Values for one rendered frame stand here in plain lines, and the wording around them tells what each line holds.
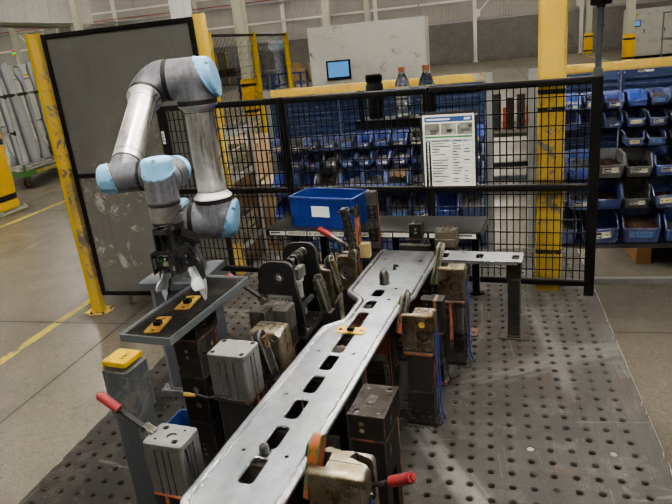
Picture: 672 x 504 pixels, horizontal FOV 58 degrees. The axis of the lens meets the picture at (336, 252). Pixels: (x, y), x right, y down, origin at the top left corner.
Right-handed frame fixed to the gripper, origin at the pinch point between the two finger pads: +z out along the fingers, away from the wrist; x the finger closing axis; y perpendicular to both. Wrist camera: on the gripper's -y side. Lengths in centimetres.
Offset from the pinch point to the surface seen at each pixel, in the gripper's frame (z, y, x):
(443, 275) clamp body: 16, -51, 62
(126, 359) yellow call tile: 2.0, 28.3, -1.3
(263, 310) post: 8.2, -8.8, 16.3
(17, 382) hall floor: 118, -145, -198
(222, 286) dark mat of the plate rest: 2.0, -10.7, 5.1
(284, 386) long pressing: 18.0, 12.0, 26.6
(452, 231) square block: 12, -85, 65
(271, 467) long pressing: 18, 40, 32
